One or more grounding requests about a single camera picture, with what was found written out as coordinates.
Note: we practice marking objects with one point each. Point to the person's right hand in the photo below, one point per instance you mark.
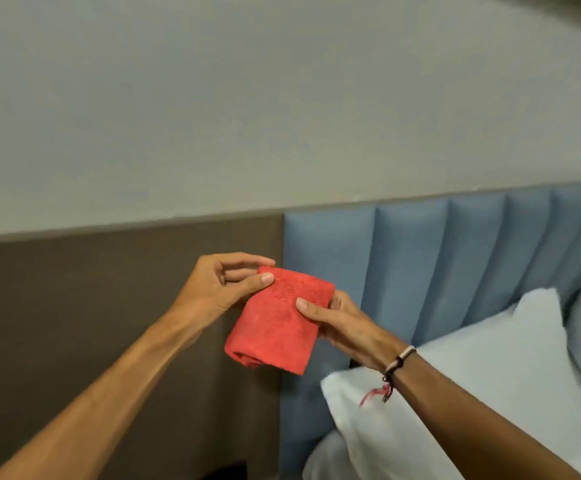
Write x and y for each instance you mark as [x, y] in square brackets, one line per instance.
[355, 332]

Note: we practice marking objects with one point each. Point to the person's left hand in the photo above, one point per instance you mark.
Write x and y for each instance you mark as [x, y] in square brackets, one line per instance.
[205, 294]

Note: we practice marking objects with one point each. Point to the person's left thumb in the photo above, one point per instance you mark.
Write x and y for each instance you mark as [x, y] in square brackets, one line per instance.
[255, 286]

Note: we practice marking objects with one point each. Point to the person's right thumb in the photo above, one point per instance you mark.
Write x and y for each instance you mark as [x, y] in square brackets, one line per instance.
[312, 309]

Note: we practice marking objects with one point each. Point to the person's left middle finger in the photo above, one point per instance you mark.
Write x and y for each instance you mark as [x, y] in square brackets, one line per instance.
[240, 274]

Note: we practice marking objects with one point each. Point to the red cloth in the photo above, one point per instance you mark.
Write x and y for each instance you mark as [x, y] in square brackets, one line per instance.
[278, 324]

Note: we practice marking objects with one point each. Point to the person's left forearm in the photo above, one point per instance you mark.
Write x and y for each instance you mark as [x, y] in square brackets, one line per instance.
[105, 394]

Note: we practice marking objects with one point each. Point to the person's right forearm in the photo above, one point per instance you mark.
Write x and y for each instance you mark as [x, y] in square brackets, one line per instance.
[470, 424]

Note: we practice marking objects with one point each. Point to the blue padded headboard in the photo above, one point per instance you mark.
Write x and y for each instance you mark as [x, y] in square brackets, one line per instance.
[410, 254]

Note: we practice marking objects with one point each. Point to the white bed sheet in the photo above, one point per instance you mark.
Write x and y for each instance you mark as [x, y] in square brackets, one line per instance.
[325, 457]

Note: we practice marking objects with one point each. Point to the large white pillow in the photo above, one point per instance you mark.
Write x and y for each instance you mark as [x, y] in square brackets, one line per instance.
[510, 354]

